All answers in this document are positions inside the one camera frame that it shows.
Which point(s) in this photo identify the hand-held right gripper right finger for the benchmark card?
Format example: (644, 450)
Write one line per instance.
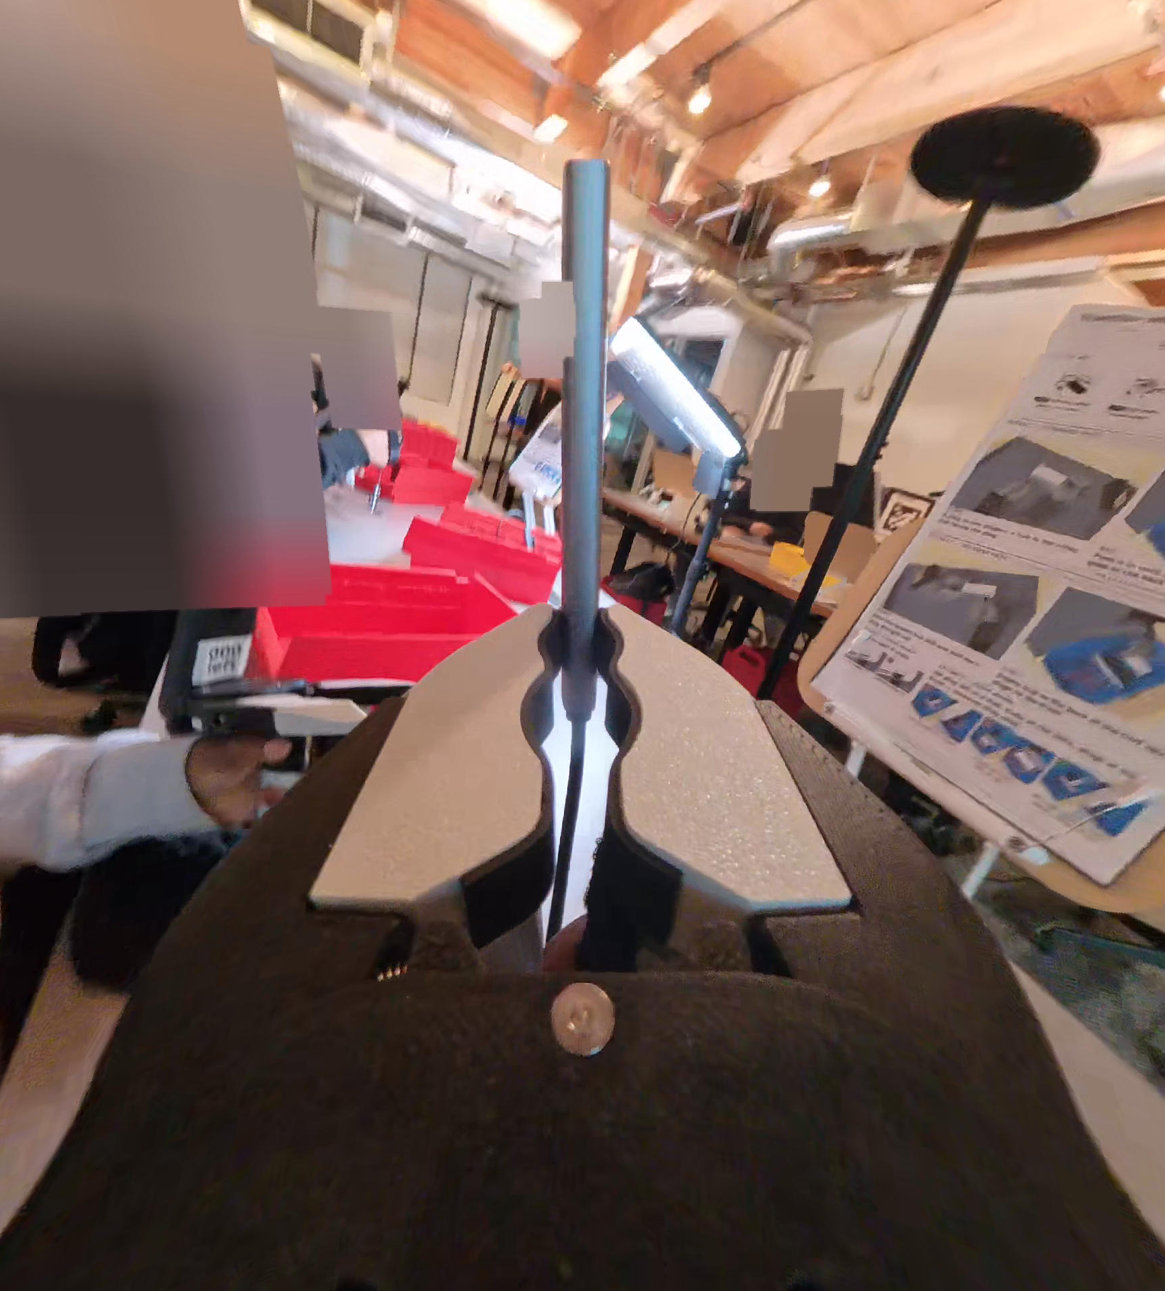
(724, 787)

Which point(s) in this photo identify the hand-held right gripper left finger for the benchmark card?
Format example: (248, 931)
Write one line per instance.
(441, 787)

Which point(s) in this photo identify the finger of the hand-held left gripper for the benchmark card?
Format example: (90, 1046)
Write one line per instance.
(340, 691)
(320, 718)

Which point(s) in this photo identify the red plastic bin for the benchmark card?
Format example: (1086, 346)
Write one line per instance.
(431, 479)
(482, 565)
(370, 625)

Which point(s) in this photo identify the grey usb hub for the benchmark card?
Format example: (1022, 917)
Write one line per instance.
(585, 403)

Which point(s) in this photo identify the person's left forearm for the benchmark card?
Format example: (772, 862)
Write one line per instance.
(58, 796)

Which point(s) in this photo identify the person's left hand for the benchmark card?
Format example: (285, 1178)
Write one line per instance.
(229, 781)

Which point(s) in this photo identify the wooden top desk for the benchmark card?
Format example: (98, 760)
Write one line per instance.
(744, 559)

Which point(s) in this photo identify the yellow box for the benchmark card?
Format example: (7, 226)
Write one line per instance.
(788, 559)

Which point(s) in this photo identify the black light stand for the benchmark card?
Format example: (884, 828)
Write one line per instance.
(704, 545)

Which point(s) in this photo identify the cardboard box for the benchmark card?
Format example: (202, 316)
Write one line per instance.
(860, 554)

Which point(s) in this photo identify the black and white tag sign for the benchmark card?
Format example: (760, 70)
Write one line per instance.
(904, 512)

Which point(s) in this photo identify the led light panel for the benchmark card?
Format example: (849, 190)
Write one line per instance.
(673, 389)

